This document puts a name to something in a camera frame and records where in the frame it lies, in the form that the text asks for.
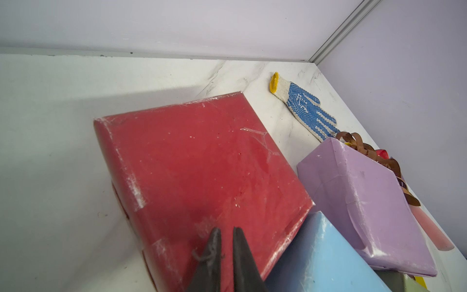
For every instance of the yellow ribbon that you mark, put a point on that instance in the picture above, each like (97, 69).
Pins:
(420, 281)

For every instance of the green gift box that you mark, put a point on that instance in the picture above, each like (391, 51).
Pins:
(399, 282)

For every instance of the purple gift box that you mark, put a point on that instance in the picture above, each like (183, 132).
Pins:
(365, 203)

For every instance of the red gift box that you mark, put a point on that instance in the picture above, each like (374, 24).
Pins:
(181, 170)

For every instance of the brown ribbon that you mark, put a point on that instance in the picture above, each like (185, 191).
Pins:
(354, 140)

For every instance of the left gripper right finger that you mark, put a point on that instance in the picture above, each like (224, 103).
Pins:
(245, 272)

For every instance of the blue gift box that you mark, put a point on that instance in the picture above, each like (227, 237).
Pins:
(320, 259)

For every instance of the aluminium wall frame rails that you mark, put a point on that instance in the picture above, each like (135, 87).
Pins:
(303, 31)

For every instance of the red ribbon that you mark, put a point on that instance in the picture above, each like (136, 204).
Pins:
(382, 154)

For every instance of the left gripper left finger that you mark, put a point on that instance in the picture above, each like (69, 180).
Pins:
(207, 276)

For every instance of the blue dotted work glove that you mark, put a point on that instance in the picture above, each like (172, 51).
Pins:
(305, 107)

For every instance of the purple pink-handled spatula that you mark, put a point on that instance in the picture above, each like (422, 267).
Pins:
(436, 235)

